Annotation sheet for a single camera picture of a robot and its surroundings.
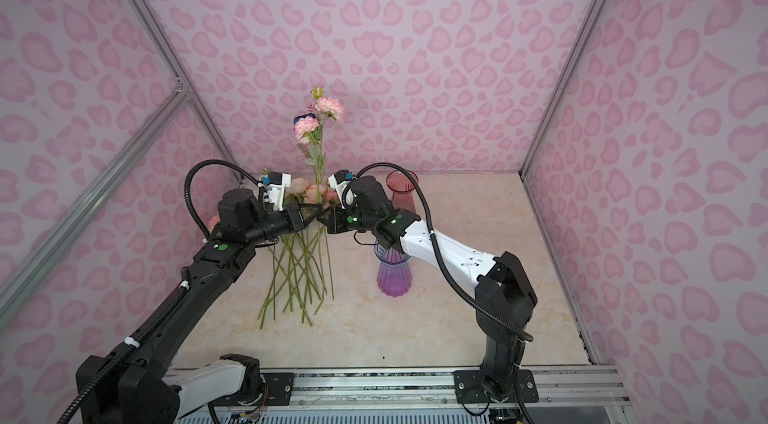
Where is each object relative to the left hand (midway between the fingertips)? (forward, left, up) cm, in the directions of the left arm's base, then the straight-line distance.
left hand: (323, 204), depth 72 cm
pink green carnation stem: (-9, +19, -27) cm, 34 cm away
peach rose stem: (+23, +11, -22) cm, 34 cm away
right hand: (-2, +2, -3) cm, 3 cm away
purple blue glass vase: (-4, -17, -29) cm, 33 cm away
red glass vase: (+13, -20, -9) cm, 25 cm away
